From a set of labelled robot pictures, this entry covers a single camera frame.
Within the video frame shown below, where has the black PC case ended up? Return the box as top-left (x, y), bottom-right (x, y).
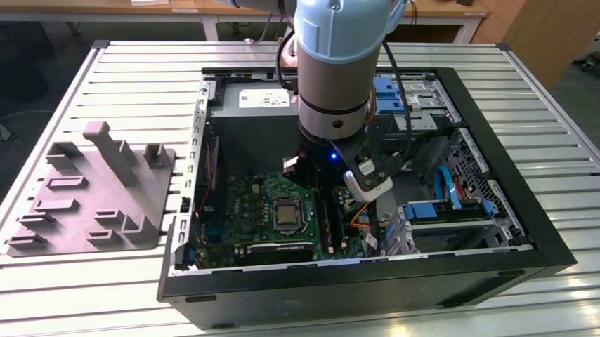
top-left (156, 66), bottom-right (577, 331)

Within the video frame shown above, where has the black graphics card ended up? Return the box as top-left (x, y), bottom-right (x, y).
top-left (244, 242), bottom-right (315, 266)

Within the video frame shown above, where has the hard disk in blue carrier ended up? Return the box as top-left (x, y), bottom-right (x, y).
top-left (402, 199), bottom-right (494, 224)

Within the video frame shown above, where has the black cable bundle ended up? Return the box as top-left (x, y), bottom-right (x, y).
top-left (387, 128), bottom-right (456, 166)

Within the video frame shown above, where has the grey parts rack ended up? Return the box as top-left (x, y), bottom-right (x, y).
top-left (3, 121), bottom-right (178, 257)

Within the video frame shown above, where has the metal disk bay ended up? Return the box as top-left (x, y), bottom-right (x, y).
top-left (396, 206), bottom-right (513, 254)

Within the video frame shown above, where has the silver CPU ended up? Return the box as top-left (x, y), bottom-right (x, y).
top-left (273, 204), bottom-right (301, 226)

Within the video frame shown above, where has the metal drive cage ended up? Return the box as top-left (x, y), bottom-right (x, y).
top-left (372, 73), bottom-right (463, 154)

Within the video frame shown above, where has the wooden cabinet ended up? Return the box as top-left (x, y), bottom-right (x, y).
top-left (503, 0), bottom-right (600, 91)

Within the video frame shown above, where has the green motherboard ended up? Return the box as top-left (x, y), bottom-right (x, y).
top-left (199, 171), bottom-right (375, 268)

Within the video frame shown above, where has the blue data cable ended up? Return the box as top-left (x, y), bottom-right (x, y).
top-left (434, 165), bottom-right (463, 211)

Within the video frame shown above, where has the black camera cable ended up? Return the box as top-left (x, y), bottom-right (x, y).
top-left (380, 40), bottom-right (415, 166)

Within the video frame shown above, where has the thin grey cable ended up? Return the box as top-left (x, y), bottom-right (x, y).
top-left (243, 13), bottom-right (281, 46)

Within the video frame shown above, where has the CPU socket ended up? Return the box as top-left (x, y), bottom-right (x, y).
top-left (267, 195), bottom-right (309, 235)

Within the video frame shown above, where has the orange wire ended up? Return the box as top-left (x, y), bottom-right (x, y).
top-left (350, 206), bottom-right (376, 230)

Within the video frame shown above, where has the blue drive bay latch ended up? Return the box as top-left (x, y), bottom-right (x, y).
top-left (372, 77), bottom-right (406, 115)

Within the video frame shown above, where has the grey power supply unit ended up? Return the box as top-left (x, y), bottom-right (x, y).
top-left (208, 82), bottom-right (301, 173)

